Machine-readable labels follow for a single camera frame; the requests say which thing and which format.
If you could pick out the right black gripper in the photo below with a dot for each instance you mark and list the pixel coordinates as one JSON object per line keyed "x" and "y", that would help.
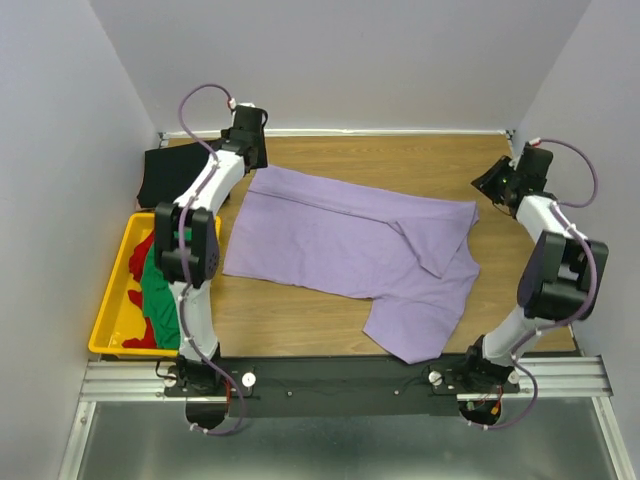
{"x": 485, "y": 180}

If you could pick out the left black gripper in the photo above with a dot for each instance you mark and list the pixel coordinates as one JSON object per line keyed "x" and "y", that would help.
{"x": 263, "y": 154}

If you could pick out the purple t shirt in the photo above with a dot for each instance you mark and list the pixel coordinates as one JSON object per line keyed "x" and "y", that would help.
{"x": 408, "y": 255}

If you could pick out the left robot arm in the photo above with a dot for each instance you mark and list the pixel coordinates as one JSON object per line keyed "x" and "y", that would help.
{"x": 187, "y": 250}

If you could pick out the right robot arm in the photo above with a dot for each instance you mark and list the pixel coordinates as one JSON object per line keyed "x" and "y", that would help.
{"x": 561, "y": 279}

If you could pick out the folded black t shirt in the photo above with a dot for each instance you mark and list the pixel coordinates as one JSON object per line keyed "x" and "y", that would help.
{"x": 175, "y": 174}

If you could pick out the red t shirt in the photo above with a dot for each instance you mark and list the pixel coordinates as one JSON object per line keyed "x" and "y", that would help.
{"x": 136, "y": 266}

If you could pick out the green t shirt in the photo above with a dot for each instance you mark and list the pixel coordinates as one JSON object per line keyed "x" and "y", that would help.
{"x": 158, "y": 302}

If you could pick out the yellow plastic bin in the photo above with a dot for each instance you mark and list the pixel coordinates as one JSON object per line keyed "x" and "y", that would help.
{"x": 118, "y": 318}

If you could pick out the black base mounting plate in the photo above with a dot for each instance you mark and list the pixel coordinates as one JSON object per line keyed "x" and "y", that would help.
{"x": 330, "y": 386}

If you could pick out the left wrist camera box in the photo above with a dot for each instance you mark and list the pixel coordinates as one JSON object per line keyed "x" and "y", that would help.
{"x": 250, "y": 118}

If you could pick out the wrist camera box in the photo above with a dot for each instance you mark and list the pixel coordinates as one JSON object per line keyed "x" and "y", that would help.
{"x": 534, "y": 162}
{"x": 250, "y": 118}

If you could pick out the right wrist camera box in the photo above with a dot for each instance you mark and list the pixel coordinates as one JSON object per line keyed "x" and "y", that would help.
{"x": 534, "y": 162}

